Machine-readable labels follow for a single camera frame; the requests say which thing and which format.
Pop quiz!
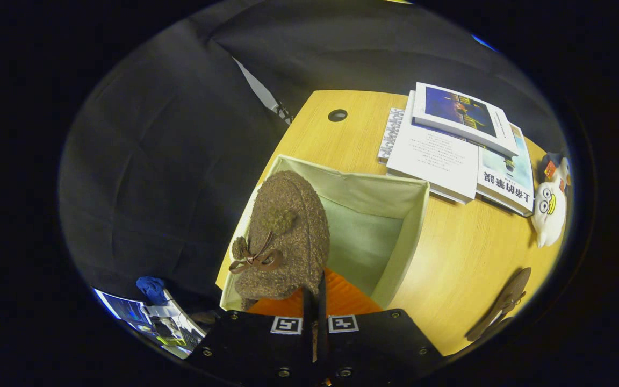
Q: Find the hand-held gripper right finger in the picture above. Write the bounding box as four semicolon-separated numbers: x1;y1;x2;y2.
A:
316;268;444;381

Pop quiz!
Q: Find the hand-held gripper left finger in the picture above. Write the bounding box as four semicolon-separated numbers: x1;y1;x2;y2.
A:
187;286;315;381

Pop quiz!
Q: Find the green fabric storage box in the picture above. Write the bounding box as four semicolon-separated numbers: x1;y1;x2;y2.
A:
219;154;431;312

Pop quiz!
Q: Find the brown fuzzy shoe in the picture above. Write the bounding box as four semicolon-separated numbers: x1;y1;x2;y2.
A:
465;267;532;342
229;170;332;312

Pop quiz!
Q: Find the glossy printed sheet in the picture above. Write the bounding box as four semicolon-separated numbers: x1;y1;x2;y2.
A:
143;301;206;360
93;289;152;336

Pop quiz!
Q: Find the blue crumpled cloth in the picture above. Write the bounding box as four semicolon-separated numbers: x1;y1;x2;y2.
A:
136;276;169;306

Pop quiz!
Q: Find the white cover book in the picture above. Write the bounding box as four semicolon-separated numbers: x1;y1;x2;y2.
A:
386;90;480;206

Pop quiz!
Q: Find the patterned thin booklet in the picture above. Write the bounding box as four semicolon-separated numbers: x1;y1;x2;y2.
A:
377;107;406;164

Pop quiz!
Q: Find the white plush toy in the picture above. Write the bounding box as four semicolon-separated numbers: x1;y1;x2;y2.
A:
531;157;572;249

